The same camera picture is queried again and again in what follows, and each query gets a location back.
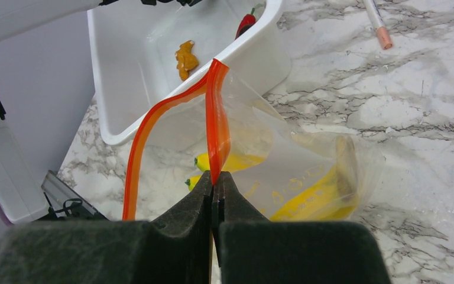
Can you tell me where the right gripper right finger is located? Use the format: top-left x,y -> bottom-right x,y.
212,172 -> 391,283

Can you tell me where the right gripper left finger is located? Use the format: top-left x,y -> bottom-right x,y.
0,188 -> 212,283

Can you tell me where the small yellow banana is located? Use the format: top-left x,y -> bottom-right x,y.
185,153 -> 265,191

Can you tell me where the large yellow banana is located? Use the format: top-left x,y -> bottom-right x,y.
270,166 -> 360,222

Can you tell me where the clear zip bag orange zipper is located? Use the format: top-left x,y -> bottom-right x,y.
122,60 -> 385,220

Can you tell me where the small orange food piece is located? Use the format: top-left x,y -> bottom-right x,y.
175,40 -> 199,81

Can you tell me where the red chili pepper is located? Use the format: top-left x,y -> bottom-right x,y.
235,7 -> 257,39

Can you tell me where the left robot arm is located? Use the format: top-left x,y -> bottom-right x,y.
0,1 -> 110,225

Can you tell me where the white plastic bin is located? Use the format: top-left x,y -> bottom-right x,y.
87,1 -> 291,146

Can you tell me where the white marker pink cap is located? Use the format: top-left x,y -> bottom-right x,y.
363,0 -> 393,50

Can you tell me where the metal table frame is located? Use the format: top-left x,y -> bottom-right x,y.
41,170 -> 107,221

